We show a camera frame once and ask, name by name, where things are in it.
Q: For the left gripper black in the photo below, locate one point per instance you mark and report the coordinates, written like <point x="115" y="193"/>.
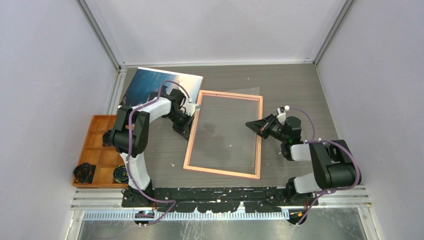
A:
<point x="185" y="130"/>

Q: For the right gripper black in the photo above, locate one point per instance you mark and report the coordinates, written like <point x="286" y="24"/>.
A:
<point x="262" y="126"/>

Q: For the pink wooden picture frame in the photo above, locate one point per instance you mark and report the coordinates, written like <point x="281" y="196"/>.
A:
<point x="190" y="142"/>

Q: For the clear acrylic sheet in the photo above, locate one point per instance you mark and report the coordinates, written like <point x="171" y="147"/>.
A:
<point x="225" y="132"/>

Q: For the landscape photo print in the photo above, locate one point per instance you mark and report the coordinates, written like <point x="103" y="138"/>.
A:
<point x="147" y="81"/>

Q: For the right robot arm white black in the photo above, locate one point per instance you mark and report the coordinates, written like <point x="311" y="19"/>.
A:
<point x="332" y="164"/>

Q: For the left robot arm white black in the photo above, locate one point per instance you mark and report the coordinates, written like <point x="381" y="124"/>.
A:
<point x="130" y="133"/>

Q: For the orange compartment tray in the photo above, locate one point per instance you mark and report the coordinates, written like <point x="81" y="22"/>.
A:
<point x="104" y="158"/>

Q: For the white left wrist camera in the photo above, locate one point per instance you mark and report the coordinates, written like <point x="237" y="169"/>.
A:
<point x="191" y="107"/>

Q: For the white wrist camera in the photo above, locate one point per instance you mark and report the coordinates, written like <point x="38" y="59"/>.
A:
<point x="191" y="107"/>
<point x="282" y="114"/>

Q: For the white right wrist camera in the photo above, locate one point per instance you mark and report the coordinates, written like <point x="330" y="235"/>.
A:
<point x="282" y="114"/>

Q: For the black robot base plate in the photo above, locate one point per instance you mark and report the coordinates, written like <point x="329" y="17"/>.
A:
<point x="215" y="208"/>

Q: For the aluminium rail front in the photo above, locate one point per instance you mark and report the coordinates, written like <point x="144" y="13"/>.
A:
<point x="114" y="198"/>

